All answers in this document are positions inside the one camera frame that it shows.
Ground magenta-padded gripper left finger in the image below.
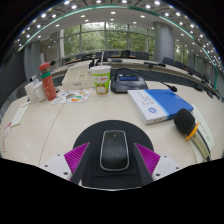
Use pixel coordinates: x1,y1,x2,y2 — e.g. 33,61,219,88
42,142,93,185

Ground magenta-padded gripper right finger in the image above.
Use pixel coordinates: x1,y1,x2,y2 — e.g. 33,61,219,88
133,143,183,185

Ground black computer mouse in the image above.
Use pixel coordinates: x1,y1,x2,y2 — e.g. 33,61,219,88
99,129,130,172

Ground blue and white book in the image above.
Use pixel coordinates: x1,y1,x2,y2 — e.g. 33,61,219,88
127,88,195,126

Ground colourful printed leaflet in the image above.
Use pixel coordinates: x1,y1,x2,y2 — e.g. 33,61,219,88
51,88,93,105

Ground black desk microphone console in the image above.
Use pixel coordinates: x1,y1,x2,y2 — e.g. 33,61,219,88
110,67,178,94

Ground red bottle with green band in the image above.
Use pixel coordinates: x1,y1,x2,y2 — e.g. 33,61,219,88
38,61,58,102

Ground white cardboard box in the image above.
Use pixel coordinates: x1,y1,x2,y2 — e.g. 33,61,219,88
61,68,95,92

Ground plain white paper cup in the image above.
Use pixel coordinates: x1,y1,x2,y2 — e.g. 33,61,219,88
24,81,38,104

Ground green printed paper cup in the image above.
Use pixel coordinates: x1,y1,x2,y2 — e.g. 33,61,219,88
90,51,112,96

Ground dark office chairs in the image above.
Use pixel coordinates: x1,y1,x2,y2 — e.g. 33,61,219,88
61,49,221,101

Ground ceiling lights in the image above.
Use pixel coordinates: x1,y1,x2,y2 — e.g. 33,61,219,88
14,0,221,64

